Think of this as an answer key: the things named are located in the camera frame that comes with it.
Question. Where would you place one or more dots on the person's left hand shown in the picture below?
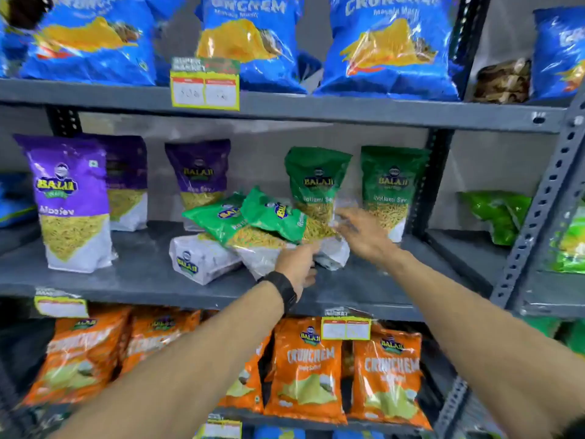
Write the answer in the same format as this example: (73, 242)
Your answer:
(294, 265)

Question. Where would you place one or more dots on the person's right hand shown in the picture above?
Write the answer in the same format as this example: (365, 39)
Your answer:
(365, 237)

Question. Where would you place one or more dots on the purple aloo sev packet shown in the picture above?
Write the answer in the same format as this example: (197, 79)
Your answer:
(201, 260)
(199, 164)
(68, 178)
(128, 178)

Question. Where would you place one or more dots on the row of orange Crunchem bags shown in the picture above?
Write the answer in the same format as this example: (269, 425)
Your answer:
(301, 361)

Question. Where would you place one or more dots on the bright green snack bag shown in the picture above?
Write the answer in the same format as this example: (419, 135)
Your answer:
(571, 246)
(544, 324)
(493, 214)

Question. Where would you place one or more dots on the gray metal shelf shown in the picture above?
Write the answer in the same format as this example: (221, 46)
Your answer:
(137, 269)

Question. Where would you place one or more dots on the brown snack packet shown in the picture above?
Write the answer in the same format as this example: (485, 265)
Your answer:
(502, 82)

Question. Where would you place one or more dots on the purple Aloo Sev packet front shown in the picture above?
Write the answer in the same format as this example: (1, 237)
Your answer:
(68, 178)

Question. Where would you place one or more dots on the single blue snack pouch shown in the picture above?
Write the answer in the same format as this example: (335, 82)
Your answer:
(557, 54)

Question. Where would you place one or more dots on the row of blue Crunchem bags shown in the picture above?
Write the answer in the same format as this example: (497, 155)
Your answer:
(91, 63)

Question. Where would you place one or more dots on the dark blue snack pouch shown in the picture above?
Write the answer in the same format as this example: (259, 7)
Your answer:
(16, 201)

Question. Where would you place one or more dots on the person's left forearm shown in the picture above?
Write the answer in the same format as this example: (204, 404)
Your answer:
(183, 384)

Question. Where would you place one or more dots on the person's right forearm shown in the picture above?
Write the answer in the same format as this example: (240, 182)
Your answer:
(480, 352)

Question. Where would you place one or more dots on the black wristband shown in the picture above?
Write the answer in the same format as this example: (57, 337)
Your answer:
(281, 288)

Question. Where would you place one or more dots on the yellow price tag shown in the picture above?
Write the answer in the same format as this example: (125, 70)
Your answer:
(59, 306)
(345, 329)
(224, 429)
(205, 91)

